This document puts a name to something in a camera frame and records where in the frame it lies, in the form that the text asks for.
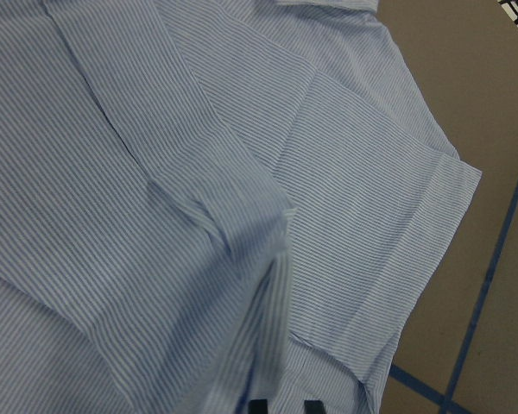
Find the light blue striped dress shirt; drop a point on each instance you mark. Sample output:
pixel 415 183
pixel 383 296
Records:
pixel 208 202

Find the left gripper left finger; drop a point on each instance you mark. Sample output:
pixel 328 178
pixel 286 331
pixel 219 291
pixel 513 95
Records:
pixel 258 406

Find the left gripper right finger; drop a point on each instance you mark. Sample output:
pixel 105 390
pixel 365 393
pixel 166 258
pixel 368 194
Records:
pixel 314 407

